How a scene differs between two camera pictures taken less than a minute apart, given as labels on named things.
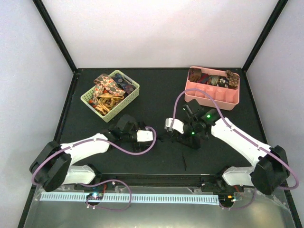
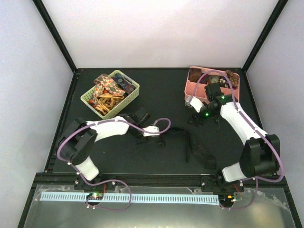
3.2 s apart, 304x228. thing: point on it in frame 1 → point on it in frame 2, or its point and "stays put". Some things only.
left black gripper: x=138 y=147 → x=142 y=140
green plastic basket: x=85 y=99 stays put
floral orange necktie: x=103 y=83 stays put
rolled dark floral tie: x=223 y=81 stays put
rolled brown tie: x=194 y=74 stays put
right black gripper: x=190 y=140 → x=196 y=119
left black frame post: x=42 y=11 stays put
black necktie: x=178 y=138 → x=201 y=155
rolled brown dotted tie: x=233 y=79 stays put
